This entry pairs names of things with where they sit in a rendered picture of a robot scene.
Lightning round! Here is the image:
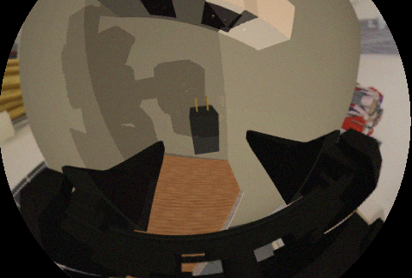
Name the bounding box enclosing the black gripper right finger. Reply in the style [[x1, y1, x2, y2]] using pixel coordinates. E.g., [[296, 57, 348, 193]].
[[246, 130, 340, 205]]

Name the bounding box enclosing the black two-prong plug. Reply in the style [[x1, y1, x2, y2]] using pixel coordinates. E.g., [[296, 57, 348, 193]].
[[189, 95, 220, 154]]

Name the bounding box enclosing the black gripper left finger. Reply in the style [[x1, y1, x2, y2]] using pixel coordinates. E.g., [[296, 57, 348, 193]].
[[62, 141, 165, 233]]

